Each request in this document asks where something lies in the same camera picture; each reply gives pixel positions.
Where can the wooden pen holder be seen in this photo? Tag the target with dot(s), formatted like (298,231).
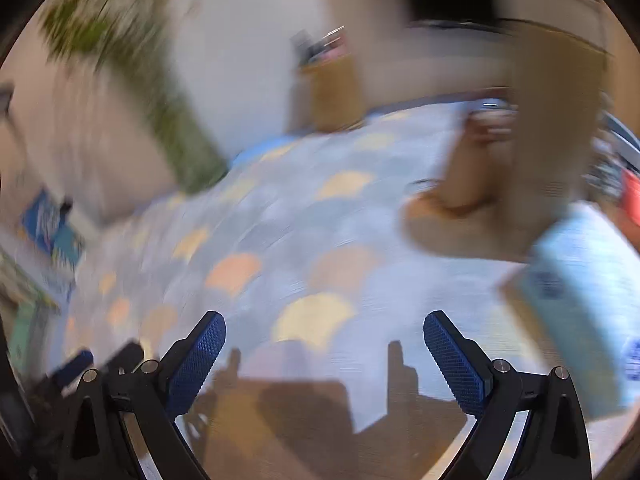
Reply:
(332,95)

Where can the green plant stems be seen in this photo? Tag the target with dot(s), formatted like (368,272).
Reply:
(100,15)

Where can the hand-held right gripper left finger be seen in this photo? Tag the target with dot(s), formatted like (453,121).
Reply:
(195,360)

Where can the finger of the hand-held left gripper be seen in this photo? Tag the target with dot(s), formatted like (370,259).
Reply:
(75,366)
(122,356)

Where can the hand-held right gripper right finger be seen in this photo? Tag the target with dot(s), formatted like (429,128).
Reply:
(457,365)

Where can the light blue pack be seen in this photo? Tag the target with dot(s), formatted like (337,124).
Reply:
(575,300)

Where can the bunch of pens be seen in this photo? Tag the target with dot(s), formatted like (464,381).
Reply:
(320,47)

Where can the grey chair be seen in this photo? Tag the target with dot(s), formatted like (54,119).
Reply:
(620,130)

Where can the tan woven handbag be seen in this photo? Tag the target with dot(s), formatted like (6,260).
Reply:
(470,170)

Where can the tall beige cylinder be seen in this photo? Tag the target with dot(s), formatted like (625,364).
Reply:
(550,110)

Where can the patterned tablecloth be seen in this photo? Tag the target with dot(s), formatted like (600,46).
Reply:
(300,235)

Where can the glass vase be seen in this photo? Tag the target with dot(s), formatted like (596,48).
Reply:
(195,155)

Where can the row of books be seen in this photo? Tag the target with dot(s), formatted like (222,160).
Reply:
(50,225)

